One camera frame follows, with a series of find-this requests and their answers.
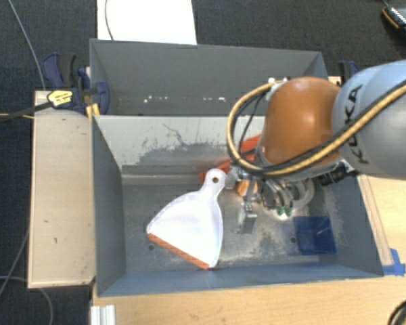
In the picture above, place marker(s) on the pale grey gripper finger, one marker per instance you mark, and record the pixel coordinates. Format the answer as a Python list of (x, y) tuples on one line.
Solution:
[(251, 222), (239, 220)]

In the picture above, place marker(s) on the white dustpan with orange edge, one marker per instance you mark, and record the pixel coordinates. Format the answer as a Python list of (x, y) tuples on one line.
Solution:
[(193, 225)]

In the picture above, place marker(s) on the blue sponge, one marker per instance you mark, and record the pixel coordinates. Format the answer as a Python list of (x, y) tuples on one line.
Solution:
[(314, 235)]

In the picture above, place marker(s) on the grey metal bin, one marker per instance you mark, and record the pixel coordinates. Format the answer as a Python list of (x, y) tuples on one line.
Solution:
[(176, 76)]

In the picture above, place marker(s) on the pale wood board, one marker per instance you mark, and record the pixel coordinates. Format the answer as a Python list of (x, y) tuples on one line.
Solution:
[(61, 195)]

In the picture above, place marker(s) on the black cylinder on white bracket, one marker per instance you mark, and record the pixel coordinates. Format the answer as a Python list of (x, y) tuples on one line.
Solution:
[(335, 175)]

